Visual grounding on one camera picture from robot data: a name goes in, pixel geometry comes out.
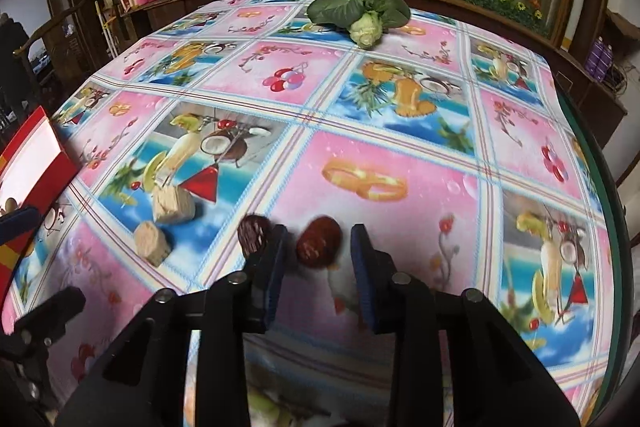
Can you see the purple spray bottles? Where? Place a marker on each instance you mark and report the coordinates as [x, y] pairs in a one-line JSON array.
[[598, 57]]

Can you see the white sticks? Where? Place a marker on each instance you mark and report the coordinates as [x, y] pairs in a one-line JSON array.
[[106, 29]]

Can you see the red box with white inside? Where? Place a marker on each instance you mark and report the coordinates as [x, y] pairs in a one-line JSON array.
[[35, 147]]

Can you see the small beige sugarcane piece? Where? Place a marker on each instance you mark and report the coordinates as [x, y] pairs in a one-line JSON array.
[[152, 243]]

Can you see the green bok choy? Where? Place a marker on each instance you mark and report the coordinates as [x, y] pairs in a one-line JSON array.
[[360, 12]]

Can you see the table with green rim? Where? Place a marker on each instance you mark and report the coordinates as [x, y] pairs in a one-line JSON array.
[[607, 207]]

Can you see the dark wrinkled red date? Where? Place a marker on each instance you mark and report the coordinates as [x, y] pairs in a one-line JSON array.
[[251, 233]]

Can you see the wooden chair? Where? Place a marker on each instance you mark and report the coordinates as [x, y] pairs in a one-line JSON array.
[[50, 42]]

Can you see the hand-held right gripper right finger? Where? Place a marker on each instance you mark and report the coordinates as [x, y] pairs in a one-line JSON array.
[[362, 287]]

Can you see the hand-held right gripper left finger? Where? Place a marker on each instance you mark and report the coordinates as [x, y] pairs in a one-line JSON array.
[[275, 287]]

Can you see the large beige sugarcane piece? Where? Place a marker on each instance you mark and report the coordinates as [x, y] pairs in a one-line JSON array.
[[172, 205]]

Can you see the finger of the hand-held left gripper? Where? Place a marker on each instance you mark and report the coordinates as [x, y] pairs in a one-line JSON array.
[[45, 312], [20, 221]]

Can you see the fruit print tablecloth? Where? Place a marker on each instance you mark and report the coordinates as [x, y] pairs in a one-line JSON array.
[[400, 207]]

